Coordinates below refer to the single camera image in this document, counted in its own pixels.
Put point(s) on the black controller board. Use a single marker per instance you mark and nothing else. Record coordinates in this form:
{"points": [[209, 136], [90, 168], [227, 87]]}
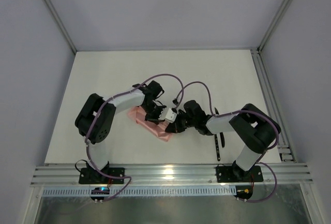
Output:
{"points": [[99, 194], [243, 192]]}

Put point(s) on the left aluminium corner post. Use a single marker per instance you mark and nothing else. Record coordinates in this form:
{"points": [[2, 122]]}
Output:
{"points": [[60, 25]]}

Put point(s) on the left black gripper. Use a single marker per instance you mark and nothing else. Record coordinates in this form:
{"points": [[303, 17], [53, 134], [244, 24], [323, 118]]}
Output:
{"points": [[152, 113]]}

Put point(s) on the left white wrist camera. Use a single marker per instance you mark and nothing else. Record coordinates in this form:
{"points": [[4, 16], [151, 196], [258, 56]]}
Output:
{"points": [[170, 115]]}

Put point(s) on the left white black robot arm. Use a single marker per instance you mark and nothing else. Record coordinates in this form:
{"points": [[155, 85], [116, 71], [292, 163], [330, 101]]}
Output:
{"points": [[96, 117]]}

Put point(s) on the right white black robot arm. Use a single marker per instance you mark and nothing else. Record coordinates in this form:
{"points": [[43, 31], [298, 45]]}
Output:
{"points": [[255, 128]]}

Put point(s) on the slotted grey cable duct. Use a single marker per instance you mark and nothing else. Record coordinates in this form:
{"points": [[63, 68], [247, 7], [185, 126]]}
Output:
{"points": [[143, 191]]}

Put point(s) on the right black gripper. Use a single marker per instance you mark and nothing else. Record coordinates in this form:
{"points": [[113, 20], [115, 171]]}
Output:
{"points": [[178, 123]]}

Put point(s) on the black handled knife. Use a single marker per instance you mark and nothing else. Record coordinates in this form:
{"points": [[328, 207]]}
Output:
{"points": [[222, 139]]}

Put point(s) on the black handled fork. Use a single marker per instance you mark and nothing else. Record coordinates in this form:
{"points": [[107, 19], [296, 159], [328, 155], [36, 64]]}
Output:
{"points": [[217, 147]]}

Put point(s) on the pink cloth napkin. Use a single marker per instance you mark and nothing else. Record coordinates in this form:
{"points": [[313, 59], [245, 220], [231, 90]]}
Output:
{"points": [[137, 114]]}

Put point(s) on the right black controller board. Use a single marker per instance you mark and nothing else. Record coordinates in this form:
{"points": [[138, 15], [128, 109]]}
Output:
{"points": [[243, 192]]}

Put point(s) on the right aluminium corner post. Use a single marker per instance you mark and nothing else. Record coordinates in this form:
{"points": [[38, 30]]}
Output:
{"points": [[285, 4]]}

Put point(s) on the aluminium front rail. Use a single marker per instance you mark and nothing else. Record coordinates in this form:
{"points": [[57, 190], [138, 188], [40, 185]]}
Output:
{"points": [[167, 175]]}

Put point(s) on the right aluminium side rail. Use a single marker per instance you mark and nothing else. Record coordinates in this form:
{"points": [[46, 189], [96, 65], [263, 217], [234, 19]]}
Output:
{"points": [[284, 147]]}

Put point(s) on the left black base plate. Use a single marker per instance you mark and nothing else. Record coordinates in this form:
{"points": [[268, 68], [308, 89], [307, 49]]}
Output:
{"points": [[91, 176]]}

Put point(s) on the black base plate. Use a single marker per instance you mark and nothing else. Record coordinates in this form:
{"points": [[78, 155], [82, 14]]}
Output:
{"points": [[91, 176], [234, 174]]}

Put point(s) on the left black controller board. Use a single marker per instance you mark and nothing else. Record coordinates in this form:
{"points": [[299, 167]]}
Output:
{"points": [[99, 194]]}

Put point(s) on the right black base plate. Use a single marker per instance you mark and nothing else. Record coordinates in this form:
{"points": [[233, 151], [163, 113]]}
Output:
{"points": [[234, 174]]}

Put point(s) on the aluminium corner post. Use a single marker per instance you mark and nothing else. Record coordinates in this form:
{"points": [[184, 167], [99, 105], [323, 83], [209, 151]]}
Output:
{"points": [[285, 4], [60, 25]]}

